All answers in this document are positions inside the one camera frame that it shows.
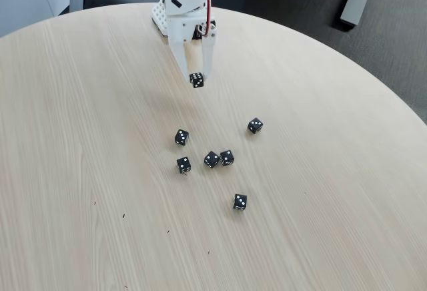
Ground black die white pips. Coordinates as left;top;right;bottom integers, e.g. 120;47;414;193
174;129;189;146
176;156;192;175
247;117;264;135
220;150;235;167
232;194;248;212
203;150;221;169
189;71;205;89

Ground red black servo cable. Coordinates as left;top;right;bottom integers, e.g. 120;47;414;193
179;0;215;37

